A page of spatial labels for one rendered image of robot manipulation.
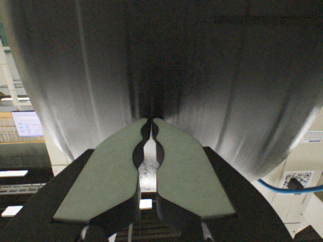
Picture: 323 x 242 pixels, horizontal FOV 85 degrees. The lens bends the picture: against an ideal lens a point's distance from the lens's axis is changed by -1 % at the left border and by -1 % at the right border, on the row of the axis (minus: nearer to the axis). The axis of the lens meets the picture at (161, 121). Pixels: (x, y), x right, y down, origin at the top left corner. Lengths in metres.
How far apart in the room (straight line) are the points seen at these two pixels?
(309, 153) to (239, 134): 0.38
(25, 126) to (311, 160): 4.34
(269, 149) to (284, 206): 0.43
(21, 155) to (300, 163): 13.34
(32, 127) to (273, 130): 4.29
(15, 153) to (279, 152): 13.54
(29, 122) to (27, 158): 9.17
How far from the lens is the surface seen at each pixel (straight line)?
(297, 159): 0.53
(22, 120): 4.39
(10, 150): 13.60
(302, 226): 1.29
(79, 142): 0.17
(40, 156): 12.92
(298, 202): 0.63
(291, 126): 0.19
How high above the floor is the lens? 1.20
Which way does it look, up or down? 22 degrees up
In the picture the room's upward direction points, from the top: 180 degrees counter-clockwise
